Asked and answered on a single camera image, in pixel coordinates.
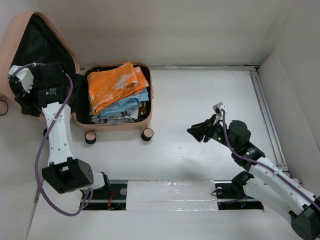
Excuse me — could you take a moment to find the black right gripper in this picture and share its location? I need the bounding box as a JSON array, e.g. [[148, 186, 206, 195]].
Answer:
[[186, 113, 238, 151]]

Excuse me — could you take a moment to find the pink hard-shell suitcase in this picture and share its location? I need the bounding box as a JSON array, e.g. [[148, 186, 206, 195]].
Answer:
[[0, 12, 154, 142]]

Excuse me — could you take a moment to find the black white newspaper print cloth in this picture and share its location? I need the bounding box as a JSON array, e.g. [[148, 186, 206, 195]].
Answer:
[[90, 109, 139, 124]]

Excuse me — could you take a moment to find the light blue cloth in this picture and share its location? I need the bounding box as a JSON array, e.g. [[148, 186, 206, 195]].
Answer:
[[97, 88, 149, 118]]

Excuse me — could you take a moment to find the orange white tie-dye cloth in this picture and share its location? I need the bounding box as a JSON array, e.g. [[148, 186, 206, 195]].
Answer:
[[87, 62, 150, 116]]

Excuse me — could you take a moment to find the mustard brown cloth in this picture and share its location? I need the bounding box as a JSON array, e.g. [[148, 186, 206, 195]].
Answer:
[[138, 101, 147, 116]]

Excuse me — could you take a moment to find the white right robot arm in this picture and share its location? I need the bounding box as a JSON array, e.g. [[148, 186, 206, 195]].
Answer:
[[187, 115, 320, 240]]

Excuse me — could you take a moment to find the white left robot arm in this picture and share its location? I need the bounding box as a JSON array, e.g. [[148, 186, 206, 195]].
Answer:
[[8, 62, 112, 199]]

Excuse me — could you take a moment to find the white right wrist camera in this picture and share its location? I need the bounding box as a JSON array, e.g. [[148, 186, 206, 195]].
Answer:
[[213, 102, 226, 117]]

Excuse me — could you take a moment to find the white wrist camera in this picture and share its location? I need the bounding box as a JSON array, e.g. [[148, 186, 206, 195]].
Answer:
[[213, 102, 226, 117], [8, 63, 36, 94]]

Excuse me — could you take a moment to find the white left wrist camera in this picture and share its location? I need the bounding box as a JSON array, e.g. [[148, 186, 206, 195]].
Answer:
[[8, 63, 36, 94]]

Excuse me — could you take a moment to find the aluminium frame rail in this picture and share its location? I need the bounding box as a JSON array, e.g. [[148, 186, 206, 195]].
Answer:
[[249, 67, 292, 179]]

